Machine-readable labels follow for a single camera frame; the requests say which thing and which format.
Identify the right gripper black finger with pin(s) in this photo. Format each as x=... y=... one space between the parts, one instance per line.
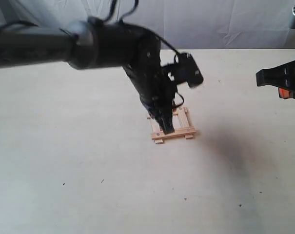
x=282 y=77

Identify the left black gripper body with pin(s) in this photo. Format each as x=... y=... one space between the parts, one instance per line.
x=155 y=89

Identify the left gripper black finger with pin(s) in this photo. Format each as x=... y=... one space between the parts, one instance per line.
x=164 y=117

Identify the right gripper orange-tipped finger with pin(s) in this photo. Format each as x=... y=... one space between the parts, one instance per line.
x=285 y=94

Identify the plain wood strip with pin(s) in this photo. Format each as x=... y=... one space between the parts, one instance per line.
x=182 y=116
x=155 y=129

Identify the wood strip with dots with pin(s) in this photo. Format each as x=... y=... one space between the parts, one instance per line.
x=151 y=116
x=180 y=132

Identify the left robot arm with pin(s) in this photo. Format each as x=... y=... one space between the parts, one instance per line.
x=93 y=44

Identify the white backdrop cloth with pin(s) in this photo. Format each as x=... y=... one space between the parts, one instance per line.
x=186 y=24

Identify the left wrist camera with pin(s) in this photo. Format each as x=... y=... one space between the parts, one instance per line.
x=184 y=69

